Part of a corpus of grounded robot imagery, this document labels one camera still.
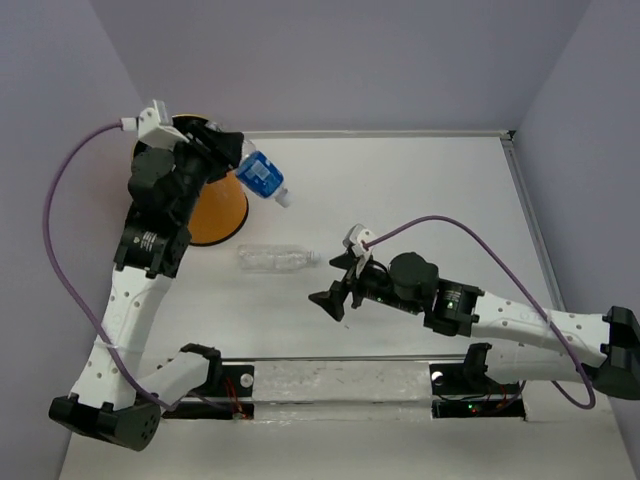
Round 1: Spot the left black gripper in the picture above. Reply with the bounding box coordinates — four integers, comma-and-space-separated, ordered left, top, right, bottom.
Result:
160, 121, 245, 225

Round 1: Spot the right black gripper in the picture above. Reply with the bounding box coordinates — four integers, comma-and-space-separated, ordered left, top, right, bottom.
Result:
307, 250, 421, 319

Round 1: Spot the blue label plastic bottle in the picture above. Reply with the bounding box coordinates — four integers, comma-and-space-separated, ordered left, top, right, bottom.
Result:
235, 139, 292, 208

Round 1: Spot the clear bottle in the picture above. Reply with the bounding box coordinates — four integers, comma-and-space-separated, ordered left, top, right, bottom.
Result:
236, 244, 321, 273

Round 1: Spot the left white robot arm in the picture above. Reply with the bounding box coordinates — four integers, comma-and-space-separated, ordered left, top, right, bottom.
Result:
48, 120, 244, 451

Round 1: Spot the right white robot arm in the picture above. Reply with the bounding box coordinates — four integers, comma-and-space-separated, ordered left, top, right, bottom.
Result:
309, 252, 639, 400

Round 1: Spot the orange cylindrical bin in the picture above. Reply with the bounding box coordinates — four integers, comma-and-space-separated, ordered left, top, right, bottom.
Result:
130, 114, 250, 247

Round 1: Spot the white cardboard front panel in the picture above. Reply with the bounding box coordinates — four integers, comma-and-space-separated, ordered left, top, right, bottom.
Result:
59, 355, 626, 480

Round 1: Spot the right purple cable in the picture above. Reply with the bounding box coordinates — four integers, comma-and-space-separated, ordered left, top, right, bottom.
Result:
367, 214, 596, 414

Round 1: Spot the purple cable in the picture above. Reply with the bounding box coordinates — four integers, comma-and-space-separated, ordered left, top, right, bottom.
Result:
42, 121, 251, 416
367, 214, 596, 414

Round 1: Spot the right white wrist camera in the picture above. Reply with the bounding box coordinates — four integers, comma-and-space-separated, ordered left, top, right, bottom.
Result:
343, 224, 377, 278

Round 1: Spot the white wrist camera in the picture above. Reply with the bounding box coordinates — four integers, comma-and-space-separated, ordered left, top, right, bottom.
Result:
120, 100, 188, 151
343, 224, 377, 278

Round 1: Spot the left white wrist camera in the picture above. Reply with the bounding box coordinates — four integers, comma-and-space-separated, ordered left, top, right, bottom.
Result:
120, 100, 188, 151

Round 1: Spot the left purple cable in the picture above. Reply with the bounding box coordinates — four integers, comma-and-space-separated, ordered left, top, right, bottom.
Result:
42, 121, 251, 416

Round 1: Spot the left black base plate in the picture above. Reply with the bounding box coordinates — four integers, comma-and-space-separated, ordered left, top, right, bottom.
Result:
163, 362, 255, 421

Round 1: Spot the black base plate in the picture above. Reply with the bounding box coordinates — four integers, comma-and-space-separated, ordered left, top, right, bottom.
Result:
429, 363, 526, 420
163, 362, 255, 421

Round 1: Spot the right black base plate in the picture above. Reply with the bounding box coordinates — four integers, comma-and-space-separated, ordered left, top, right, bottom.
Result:
429, 363, 526, 420

